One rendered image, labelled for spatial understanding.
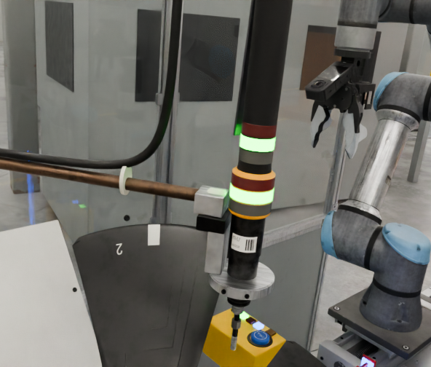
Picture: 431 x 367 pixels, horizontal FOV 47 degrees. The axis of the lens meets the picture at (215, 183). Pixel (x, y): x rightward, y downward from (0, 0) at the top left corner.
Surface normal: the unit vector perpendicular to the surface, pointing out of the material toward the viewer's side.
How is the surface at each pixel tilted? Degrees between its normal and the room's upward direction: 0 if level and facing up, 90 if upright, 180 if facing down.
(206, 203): 90
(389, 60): 90
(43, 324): 50
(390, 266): 92
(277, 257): 90
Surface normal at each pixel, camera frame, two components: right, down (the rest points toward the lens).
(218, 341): -0.74, 0.15
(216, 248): -0.22, 0.29
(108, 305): -0.16, -0.39
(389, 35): 0.49, 0.32
